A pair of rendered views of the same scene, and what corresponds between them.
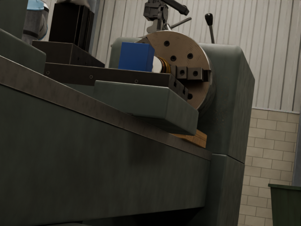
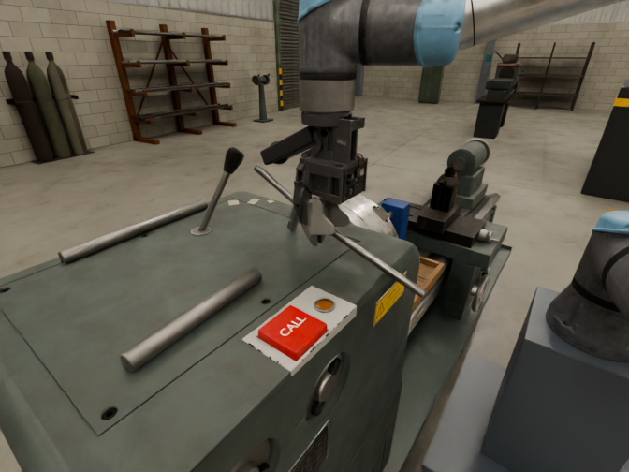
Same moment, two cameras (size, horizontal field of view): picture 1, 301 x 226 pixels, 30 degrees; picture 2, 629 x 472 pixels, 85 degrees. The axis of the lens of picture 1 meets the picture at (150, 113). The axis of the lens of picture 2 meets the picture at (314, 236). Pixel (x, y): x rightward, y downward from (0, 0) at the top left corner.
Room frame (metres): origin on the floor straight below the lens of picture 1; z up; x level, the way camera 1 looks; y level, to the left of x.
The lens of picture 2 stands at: (2.63, 0.19, 1.55)
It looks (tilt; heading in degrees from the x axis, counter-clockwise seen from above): 28 degrees down; 201
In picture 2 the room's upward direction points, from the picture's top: straight up
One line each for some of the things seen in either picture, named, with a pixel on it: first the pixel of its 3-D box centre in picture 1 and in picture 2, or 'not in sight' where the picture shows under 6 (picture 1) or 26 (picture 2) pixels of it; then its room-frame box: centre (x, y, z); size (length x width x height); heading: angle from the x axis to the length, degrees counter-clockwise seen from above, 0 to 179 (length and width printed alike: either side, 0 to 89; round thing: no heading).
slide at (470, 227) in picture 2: (87, 83); (424, 219); (1.26, 0.15, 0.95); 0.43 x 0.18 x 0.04; 74
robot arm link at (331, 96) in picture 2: not in sight; (328, 96); (2.15, 0.03, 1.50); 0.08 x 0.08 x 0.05
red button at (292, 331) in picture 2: not in sight; (293, 332); (2.35, 0.05, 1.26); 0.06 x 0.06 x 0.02; 74
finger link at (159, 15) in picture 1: (160, 19); not in sight; (2.13, 0.01, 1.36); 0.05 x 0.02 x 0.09; 164
